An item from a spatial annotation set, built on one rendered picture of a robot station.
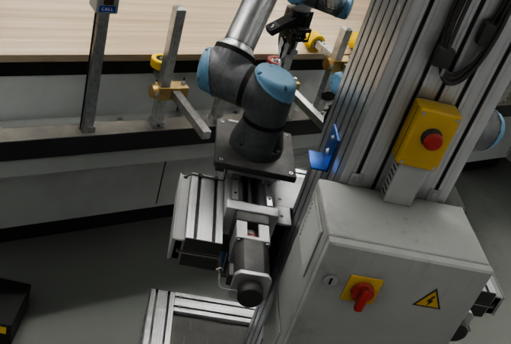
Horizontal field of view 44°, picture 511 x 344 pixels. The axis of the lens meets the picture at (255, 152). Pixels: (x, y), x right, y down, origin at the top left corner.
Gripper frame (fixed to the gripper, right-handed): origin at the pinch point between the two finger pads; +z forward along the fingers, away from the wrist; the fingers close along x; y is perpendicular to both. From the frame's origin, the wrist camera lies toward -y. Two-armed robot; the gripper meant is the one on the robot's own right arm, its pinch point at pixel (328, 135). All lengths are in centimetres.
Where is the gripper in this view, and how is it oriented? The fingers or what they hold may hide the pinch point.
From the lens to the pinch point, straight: 237.3
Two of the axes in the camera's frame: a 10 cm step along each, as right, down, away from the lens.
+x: 8.4, -0.9, 5.3
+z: -2.5, 8.1, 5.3
